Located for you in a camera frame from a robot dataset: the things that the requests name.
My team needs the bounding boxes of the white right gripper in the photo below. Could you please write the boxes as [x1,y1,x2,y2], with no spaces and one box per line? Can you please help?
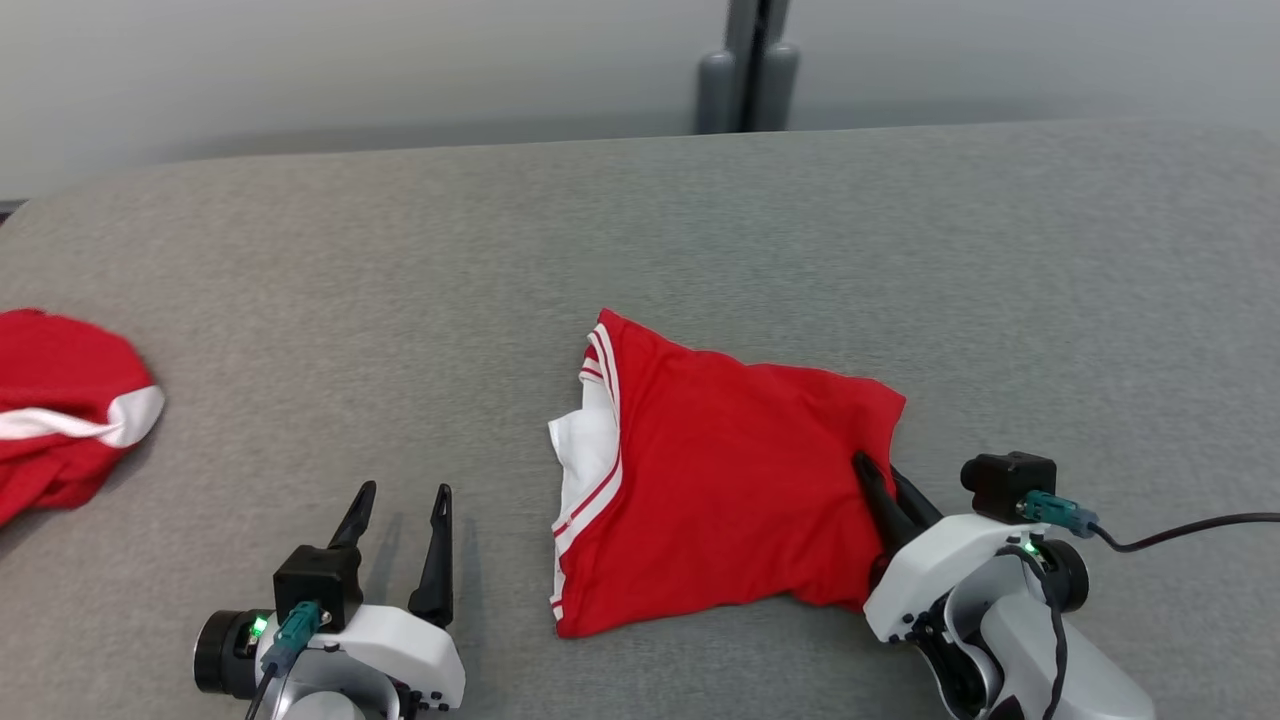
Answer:
[852,451,1092,644]

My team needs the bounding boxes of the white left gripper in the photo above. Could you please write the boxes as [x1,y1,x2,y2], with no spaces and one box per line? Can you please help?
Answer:
[194,481,467,714]

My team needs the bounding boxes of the red shirt white sleeves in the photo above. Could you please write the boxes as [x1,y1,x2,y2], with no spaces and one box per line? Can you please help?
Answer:
[548,308,908,640]

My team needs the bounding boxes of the red shorts white stripe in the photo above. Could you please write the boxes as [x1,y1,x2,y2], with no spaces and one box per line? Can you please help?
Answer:
[0,308,167,527]

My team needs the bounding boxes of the right camera cable teal plug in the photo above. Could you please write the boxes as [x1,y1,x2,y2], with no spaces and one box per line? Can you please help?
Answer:
[1018,490,1280,554]

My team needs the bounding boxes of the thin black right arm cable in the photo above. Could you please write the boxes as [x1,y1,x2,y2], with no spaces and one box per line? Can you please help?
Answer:
[1000,545,1069,720]

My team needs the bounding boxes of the grey cylindrical post cap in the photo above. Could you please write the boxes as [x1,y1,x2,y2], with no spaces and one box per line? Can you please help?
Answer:
[697,50,738,135]
[752,42,802,133]

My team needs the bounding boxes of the grey metal partition post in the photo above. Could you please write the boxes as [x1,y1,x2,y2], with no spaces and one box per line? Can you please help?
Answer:
[725,0,792,134]

